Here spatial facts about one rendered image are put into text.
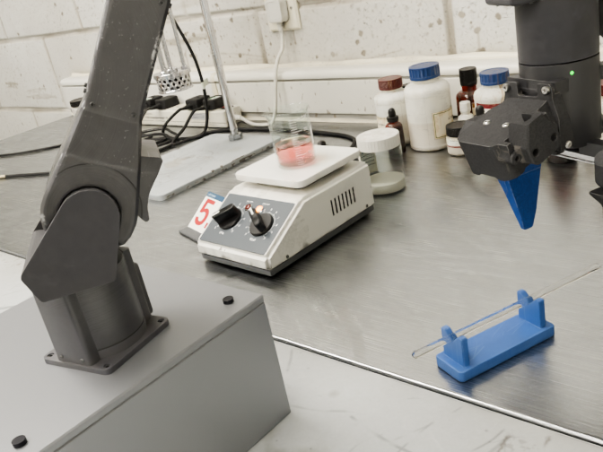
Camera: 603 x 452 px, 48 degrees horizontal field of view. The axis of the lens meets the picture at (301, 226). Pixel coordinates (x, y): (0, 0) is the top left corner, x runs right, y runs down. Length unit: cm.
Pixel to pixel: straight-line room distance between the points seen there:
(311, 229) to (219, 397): 34
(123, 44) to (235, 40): 113
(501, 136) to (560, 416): 20
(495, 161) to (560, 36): 10
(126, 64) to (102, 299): 15
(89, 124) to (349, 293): 36
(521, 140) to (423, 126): 60
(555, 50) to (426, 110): 56
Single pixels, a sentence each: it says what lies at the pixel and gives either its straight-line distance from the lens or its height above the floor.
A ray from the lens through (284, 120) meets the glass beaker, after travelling 80.
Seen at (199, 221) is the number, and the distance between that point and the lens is 94.
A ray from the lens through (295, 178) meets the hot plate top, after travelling 79.
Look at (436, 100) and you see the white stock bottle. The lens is 106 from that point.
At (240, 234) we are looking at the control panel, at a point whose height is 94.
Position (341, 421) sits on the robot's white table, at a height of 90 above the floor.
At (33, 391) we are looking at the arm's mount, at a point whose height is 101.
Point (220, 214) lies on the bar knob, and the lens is 81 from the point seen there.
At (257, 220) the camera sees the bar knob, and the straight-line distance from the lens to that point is 76.
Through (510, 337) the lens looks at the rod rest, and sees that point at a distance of 59.
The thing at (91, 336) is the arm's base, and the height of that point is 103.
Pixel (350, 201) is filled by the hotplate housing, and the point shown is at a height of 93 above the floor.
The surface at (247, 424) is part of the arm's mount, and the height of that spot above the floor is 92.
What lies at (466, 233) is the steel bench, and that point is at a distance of 79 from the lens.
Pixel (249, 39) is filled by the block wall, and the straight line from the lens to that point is 151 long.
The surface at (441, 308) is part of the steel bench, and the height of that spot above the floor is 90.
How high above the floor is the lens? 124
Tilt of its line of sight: 23 degrees down
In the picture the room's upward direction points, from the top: 12 degrees counter-clockwise
